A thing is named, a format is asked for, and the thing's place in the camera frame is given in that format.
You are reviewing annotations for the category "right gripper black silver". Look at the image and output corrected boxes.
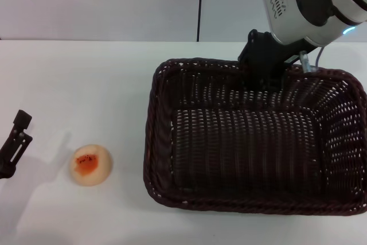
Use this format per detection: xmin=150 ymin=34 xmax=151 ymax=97
xmin=237 ymin=0 xmax=345 ymax=91

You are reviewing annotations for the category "round bun with red jam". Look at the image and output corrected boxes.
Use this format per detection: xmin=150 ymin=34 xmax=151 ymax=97
xmin=69 ymin=143 xmax=114 ymax=186

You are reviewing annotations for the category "dark brown wicker basket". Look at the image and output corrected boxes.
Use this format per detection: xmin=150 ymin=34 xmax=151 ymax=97
xmin=142 ymin=57 xmax=367 ymax=216

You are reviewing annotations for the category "thin grey gripper cable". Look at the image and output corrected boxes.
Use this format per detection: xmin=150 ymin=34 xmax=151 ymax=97
xmin=299 ymin=45 xmax=325 ymax=73

